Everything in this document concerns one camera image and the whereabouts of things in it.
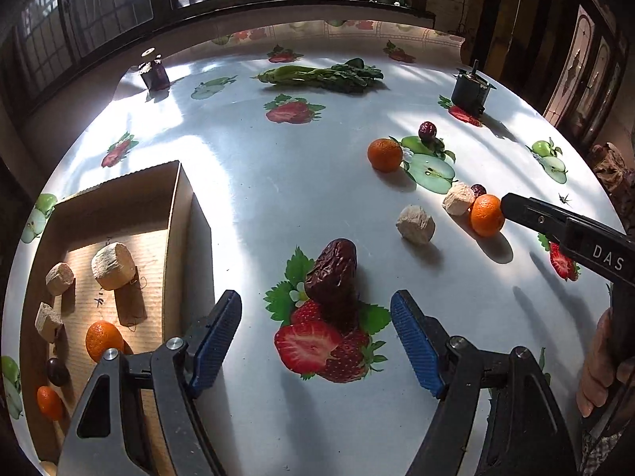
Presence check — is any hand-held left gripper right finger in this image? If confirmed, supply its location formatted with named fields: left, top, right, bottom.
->
left=389, top=290, right=579, bottom=476

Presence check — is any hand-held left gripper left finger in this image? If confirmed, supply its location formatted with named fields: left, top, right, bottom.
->
left=58, top=289, right=244, bottom=476

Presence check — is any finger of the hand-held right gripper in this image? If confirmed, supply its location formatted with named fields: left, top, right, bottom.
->
left=501, top=192, right=635, bottom=250

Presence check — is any orange mandarin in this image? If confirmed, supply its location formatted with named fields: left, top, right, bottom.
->
left=367, top=138, right=404, bottom=173
left=36, top=386, right=64, bottom=422
left=85, top=321, right=125, bottom=364
left=470, top=194, right=506, bottom=238

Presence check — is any large dried red date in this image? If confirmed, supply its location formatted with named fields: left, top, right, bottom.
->
left=304, top=238, right=359, bottom=315

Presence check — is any large beige fibrous block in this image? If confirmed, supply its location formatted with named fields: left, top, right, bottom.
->
left=90, top=242, right=137, bottom=291

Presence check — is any cardboard box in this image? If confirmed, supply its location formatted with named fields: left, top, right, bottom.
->
left=20, top=160, right=214, bottom=476

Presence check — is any person's right hand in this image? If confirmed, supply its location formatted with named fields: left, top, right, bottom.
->
left=577, top=307, right=619, bottom=418

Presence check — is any fruit print tablecloth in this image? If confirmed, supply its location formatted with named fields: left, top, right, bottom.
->
left=2, top=20, right=635, bottom=476

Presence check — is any green leafy vegetable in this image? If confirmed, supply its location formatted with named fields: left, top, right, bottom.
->
left=255, top=58, right=385, bottom=94

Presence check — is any small dark jar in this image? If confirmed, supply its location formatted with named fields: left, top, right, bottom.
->
left=139, top=48, right=170, bottom=91

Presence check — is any barred window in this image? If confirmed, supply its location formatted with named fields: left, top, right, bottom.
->
left=0, top=0, right=432, bottom=125

